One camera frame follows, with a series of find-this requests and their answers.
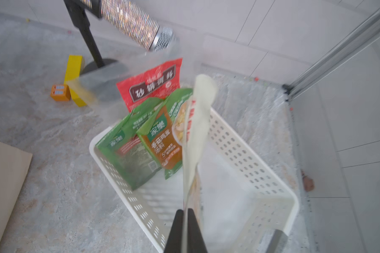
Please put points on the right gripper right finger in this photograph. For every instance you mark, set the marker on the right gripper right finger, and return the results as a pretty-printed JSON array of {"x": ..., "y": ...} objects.
[{"x": 195, "y": 241}]

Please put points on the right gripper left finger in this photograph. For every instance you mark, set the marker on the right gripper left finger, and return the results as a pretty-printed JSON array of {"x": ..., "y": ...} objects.
[{"x": 174, "y": 242}]

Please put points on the white perforated plastic basket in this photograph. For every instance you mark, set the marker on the white perforated plastic basket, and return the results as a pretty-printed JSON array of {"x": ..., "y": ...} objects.
[{"x": 245, "y": 206}]

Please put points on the orange green condiment packet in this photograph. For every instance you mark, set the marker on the orange green condiment packet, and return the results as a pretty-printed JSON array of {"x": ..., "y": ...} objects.
[{"x": 162, "y": 133}]

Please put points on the white condiment packet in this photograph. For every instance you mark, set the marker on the white condiment packet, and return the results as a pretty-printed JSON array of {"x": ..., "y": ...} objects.
[{"x": 197, "y": 124}]

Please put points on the red condiment packet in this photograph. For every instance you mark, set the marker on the red condiment packet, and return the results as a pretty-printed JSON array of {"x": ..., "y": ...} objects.
[{"x": 158, "y": 82}]

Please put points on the blue checkered paper bag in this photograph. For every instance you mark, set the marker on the blue checkered paper bag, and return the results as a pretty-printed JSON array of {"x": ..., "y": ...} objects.
[{"x": 14, "y": 166}]

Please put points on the small orange toy block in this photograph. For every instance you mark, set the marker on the small orange toy block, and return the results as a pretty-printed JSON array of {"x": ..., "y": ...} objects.
[{"x": 60, "y": 93}]

